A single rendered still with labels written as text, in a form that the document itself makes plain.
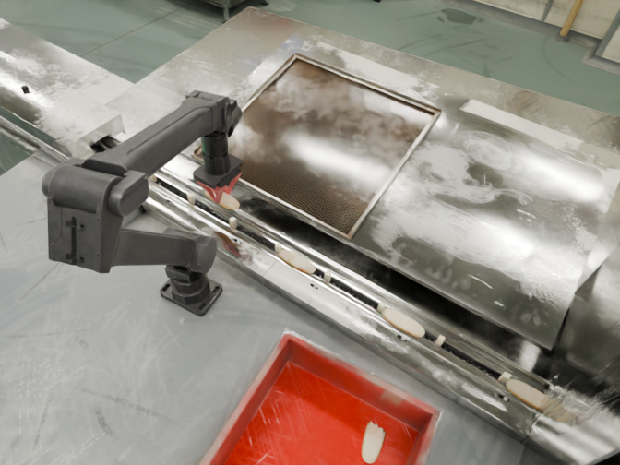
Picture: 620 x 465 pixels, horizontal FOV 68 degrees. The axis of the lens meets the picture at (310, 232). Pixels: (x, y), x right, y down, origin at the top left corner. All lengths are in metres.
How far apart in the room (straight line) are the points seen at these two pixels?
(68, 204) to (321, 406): 0.59
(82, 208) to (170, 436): 0.49
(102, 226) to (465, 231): 0.81
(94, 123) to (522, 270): 1.17
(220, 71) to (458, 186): 0.97
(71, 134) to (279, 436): 0.95
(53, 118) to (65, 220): 0.86
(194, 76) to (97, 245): 1.20
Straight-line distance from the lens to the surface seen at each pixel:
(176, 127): 0.79
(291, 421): 0.94
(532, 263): 1.15
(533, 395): 1.04
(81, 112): 1.49
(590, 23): 4.53
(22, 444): 1.05
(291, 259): 1.08
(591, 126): 1.86
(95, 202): 0.62
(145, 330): 1.06
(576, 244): 1.22
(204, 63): 1.83
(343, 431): 0.95
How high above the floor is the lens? 1.72
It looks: 50 degrees down
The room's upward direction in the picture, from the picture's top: 5 degrees clockwise
